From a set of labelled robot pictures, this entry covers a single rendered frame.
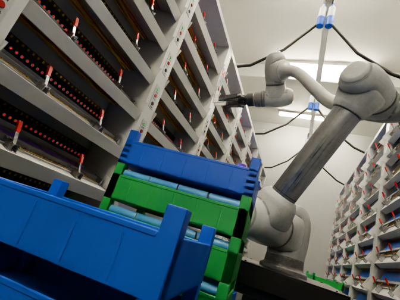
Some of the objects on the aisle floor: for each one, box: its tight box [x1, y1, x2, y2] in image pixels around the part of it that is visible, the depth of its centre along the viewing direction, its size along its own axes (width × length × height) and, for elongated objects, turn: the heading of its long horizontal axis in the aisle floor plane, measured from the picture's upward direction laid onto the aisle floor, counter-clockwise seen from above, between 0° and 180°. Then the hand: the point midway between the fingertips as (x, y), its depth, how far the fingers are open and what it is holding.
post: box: [173, 44, 232, 156], centre depth 199 cm, size 20×9×176 cm, turn 115°
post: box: [208, 95, 245, 163], centre depth 261 cm, size 20×9×176 cm, turn 115°
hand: (219, 102), depth 163 cm, fingers open, 3 cm apart
